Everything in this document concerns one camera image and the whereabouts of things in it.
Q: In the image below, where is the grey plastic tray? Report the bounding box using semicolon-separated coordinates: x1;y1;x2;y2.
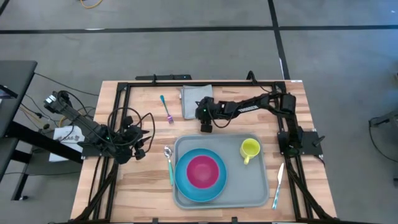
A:
172;133;270;210

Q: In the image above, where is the spoon with teal handle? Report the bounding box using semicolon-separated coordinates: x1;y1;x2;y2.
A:
164;145;175;187

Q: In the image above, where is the knife with striped teal handle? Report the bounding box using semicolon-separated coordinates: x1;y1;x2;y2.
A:
272;162;285;210

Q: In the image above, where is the yellow floor cable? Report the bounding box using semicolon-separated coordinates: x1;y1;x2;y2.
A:
79;0;103;9

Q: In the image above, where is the dark grey desk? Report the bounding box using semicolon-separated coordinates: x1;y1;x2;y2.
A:
0;60;83;202

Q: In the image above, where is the pink ribbed bowl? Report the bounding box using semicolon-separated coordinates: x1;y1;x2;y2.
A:
186;155;220;189

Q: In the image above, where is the black power strip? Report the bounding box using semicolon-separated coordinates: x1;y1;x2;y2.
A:
135;74;193;82

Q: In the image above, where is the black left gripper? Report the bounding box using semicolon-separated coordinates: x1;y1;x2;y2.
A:
115;126;152;165

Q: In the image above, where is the yellow mug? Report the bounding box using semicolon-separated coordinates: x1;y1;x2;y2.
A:
239;138;261;166

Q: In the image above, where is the white paper sheet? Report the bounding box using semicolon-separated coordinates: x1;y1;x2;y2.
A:
49;126;85;163

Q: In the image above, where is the blue plate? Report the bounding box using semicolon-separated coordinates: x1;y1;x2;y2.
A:
174;147;228;202

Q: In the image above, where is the fork with teal handle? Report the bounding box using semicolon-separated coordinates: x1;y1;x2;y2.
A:
159;95;174;125

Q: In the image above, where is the black aluminium table frame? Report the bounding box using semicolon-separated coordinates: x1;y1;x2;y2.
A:
70;79;338;224

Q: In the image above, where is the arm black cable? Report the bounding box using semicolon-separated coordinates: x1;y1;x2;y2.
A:
206;107;231;129
107;107;156;147

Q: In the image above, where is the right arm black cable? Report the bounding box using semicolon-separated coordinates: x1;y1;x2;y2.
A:
206;107;231;129

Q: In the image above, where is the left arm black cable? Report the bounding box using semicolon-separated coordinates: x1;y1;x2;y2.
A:
107;107;156;147

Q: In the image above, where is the grey cloth napkin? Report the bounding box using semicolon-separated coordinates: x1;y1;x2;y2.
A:
180;84;214;120

